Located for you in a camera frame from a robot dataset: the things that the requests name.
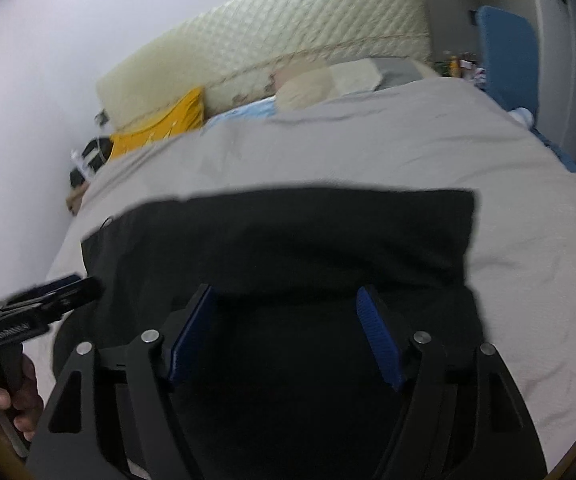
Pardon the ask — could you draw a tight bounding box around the blue padded board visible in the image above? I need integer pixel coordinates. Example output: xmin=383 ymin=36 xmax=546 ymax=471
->
xmin=475 ymin=6 xmax=539 ymax=121

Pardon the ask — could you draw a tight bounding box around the bed with grey sheet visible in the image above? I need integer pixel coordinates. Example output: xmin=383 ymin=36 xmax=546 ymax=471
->
xmin=48 ymin=77 xmax=576 ymax=476

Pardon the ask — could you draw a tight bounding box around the black puffer jacket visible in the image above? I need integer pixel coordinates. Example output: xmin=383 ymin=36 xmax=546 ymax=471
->
xmin=50 ymin=187 xmax=486 ymax=480

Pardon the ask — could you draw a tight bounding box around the beige pillow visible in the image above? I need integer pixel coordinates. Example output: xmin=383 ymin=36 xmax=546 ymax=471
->
xmin=272 ymin=62 xmax=341 ymax=111

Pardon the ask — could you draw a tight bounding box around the person's left hand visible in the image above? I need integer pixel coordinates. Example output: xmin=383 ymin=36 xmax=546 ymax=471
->
xmin=0 ymin=352 xmax=45 ymax=442

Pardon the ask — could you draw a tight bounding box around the blue printed cloth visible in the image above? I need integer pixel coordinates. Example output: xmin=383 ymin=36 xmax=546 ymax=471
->
xmin=208 ymin=97 xmax=276 ymax=126

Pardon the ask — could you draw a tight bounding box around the white wardrobe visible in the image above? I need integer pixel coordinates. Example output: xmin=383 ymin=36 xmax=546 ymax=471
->
xmin=415 ymin=0 xmax=576 ymax=186

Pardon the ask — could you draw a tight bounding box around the cream pillow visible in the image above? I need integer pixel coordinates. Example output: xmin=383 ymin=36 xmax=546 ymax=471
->
xmin=328 ymin=59 xmax=384 ymax=93

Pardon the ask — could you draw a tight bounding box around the grey pillow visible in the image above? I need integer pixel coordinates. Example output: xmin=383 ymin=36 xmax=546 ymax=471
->
xmin=373 ymin=56 xmax=441 ymax=90

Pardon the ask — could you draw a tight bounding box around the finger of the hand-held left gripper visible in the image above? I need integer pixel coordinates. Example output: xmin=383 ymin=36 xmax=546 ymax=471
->
xmin=5 ymin=274 xmax=83 ymax=306
xmin=30 ymin=277 xmax=105 ymax=312

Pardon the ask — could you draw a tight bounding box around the yellow pillow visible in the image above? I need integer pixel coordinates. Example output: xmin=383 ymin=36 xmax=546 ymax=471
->
xmin=109 ymin=86 xmax=205 ymax=161

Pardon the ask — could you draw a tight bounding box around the cluster of small bottles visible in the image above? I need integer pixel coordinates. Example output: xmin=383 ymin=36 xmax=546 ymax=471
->
xmin=435 ymin=50 xmax=484 ymax=83

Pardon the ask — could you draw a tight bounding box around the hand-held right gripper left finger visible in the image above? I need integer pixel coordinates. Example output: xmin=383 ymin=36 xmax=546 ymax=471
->
xmin=27 ymin=282 xmax=219 ymax=480

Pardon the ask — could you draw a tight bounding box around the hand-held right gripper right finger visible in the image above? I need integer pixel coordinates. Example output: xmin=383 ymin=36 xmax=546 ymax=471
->
xmin=355 ymin=285 xmax=549 ymax=480

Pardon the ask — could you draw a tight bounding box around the black bag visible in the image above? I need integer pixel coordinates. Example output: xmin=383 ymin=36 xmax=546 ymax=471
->
xmin=69 ymin=136 xmax=115 ymax=188

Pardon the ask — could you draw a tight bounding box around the cream quilted headboard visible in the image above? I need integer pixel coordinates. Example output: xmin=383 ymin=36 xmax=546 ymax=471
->
xmin=95 ymin=0 xmax=431 ymax=133

